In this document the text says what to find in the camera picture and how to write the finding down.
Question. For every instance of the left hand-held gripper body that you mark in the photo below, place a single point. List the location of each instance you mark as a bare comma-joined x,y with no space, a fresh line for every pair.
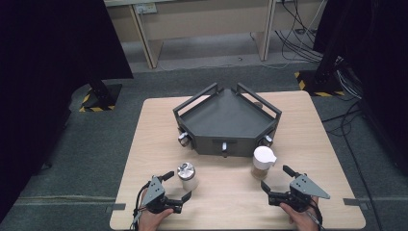
154,191

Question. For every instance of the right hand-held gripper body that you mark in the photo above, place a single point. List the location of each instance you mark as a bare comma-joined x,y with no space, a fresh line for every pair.
304,187

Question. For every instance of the silver lid seasoning jar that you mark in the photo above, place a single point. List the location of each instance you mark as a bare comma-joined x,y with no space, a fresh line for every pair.
187,174

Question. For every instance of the white lid seasoning jar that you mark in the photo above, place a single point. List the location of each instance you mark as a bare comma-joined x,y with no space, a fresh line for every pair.
263,157

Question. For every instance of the dark grey metal tray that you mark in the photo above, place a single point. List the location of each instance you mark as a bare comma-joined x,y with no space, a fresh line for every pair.
226,115

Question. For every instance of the person's left hand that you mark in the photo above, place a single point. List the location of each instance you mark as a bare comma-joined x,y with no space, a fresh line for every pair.
150,221

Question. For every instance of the person's right hand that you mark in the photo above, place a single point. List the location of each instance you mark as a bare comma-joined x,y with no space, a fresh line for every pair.
303,221

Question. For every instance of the grey tape piece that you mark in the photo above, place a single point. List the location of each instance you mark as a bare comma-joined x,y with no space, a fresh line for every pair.
116,207
354,202

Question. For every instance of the small brown object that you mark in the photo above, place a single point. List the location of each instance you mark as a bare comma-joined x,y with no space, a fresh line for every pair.
258,104

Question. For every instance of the black stand with striped base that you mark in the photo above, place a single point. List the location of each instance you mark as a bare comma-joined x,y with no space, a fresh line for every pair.
99,97
320,83

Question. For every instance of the black curtain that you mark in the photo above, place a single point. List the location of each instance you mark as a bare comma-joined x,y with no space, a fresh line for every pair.
378,64
48,64

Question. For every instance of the beige wooden desk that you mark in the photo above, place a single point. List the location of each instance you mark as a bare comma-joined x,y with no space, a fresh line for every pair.
205,22

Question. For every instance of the white wall socket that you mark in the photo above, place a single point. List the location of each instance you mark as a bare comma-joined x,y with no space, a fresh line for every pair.
146,8

